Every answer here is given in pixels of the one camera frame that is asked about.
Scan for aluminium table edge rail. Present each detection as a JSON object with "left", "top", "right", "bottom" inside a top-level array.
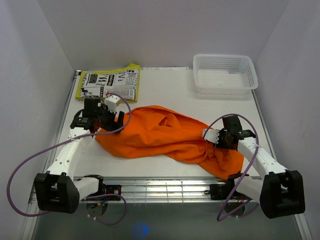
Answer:
[{"left": 28, "top": 176, "right": 301, "bottom": 205}]

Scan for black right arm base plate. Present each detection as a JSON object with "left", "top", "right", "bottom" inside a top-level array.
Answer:
[{"left": 209, "top": 183, "right": 233, "bottom": 200}]

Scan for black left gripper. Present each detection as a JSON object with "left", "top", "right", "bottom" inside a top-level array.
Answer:
[{"left": 95, "top": 102, "right": 125, "bottom": 134}]

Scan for newspaper print yellow folded trousers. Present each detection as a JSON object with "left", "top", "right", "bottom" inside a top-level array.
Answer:
[{"left": 75, "top": 63, "right": 141, "bottom": 103}]

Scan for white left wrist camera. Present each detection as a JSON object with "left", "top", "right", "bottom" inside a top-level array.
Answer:
[{"left": 103, "top": 95, "right": 122, "bottom": 114}]

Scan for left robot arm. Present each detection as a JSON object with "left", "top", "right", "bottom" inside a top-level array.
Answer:
[{"left": 33, "top": 94, "right": 125, "bottom": 214}]

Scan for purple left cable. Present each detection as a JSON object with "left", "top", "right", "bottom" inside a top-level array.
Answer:
[{"left": 6, "top": 92, "right": 132, "bottom": 226}]

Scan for orange trousers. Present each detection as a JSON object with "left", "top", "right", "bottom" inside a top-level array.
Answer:
[{"left": 95, "top": 105, "right": 244, "bottom": 179}]

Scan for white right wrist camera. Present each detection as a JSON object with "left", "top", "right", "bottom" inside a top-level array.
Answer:
[{"left": 202, "top": 128, "right": 221, "bottom": 145}]

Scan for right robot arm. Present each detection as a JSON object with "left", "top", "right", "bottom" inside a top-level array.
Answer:
[{"left": 202, "top": 113, "right": 306, "bottom": 219}]

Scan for white perforated plastic basket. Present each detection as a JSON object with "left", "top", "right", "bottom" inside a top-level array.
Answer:
[{"left": 193, "top": 54, "right": 259, "bottom": 96}]

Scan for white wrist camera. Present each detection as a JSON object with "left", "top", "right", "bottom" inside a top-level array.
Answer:
[
  {"left": 202, "top": 128, "right": 221, "bottom": 145},
  {"left": 103, "top": 95, "right": 122, "bottom": 114}
]

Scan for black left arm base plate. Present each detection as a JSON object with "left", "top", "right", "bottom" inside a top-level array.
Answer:
[{"left": 84, "top": 184, "right": 122, "bottom": 202}]

